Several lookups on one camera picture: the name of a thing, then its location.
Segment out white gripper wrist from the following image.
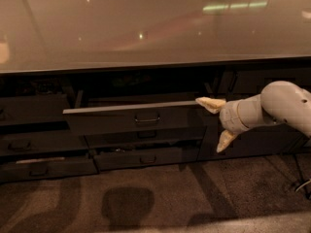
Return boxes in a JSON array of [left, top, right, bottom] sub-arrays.
[[195, 97, 250, 153]]

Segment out dark drawer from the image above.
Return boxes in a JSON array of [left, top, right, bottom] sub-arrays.
[[63, 101, 208, 135], [93, 147, 199, 171], [0, 156, 97, 183], [0, 130, 87, 156], [0, 94, 69, 126], [86, 126, 206, 149]]

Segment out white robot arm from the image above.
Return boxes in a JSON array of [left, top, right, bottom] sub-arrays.
[[195, 81, 311, 152]]

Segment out dark stand legs with cable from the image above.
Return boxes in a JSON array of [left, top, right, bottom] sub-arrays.
[[291, 142, 311, 201]]

